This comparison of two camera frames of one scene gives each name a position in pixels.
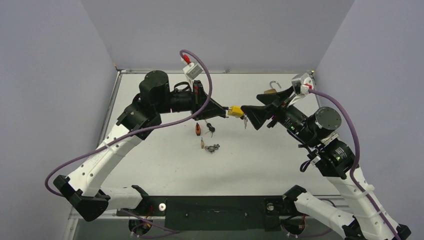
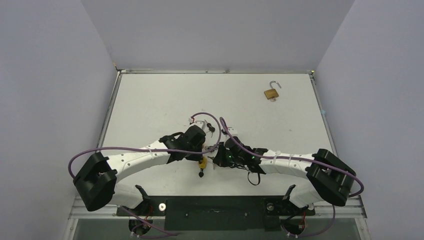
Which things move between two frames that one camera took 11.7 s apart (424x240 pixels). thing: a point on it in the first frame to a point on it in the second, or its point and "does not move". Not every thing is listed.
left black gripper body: x=197 y=97 to x=194 y=157
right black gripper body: x=278 y=108 to x=219 y=155
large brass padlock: x=272 y=90 does not move
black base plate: x=216 y=212 does not move
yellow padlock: x=235 y=111 to x=202 y=165
